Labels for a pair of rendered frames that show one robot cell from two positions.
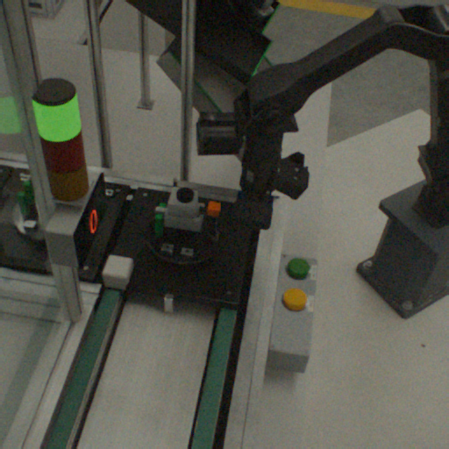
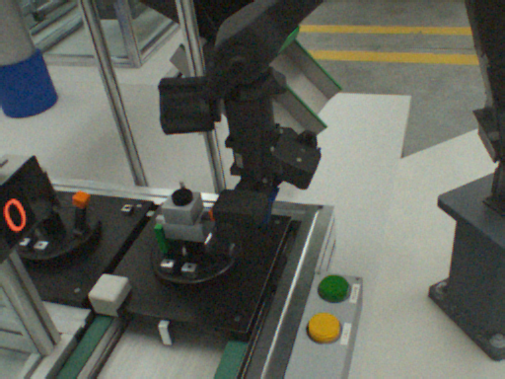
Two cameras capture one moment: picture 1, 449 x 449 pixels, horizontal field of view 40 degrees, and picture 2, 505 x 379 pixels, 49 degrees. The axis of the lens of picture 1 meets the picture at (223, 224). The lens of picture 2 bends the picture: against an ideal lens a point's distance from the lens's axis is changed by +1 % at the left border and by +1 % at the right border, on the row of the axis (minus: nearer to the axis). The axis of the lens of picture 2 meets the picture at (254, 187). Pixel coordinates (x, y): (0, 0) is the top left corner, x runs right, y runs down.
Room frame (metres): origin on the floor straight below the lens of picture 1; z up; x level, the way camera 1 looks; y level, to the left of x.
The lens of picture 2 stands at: (0.19, -0.21, 1.55)
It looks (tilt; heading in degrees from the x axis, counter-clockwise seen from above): 37 degrees down; 17
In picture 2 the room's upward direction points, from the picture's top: 8 degrees counter-clockwise
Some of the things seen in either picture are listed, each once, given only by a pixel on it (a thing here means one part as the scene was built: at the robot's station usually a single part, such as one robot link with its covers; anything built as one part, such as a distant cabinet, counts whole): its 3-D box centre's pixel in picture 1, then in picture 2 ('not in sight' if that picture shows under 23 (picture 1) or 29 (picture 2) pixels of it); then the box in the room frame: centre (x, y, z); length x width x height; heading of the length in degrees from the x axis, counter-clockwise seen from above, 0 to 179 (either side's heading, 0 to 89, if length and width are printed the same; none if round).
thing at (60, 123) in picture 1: (56, 111); not in sight; (0.57, 0.21, 1.38); 0.05 x 0.05 x 0.05
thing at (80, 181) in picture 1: (67, 174); not in sight; (0.57, 0.21, 1.28); 0.05 x 0.05 x 0.05
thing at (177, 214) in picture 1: (179, 206); (180, 212); (0.75, 0.08, 1.06); 0.08 x 0.04 x 0.07; 85
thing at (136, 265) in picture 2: (184, 244); (198, 262); (0.75, 0.07, 0.96); 0.24 x 0.24 x 0.02; 84
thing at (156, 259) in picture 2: (184, 237); (196, 253); (0.75, 0.07, 0.98); 0.14 x 0.14 x 0.02
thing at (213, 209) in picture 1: (209, 219); (216, 227); (0.74, 0.03, 1.04); 0.04 x 0.02 x 0.08; 84
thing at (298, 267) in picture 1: (298, 269); (333, 289); (0.71, -0.14, 0.96); 0.04 x 0.04 x 0.02
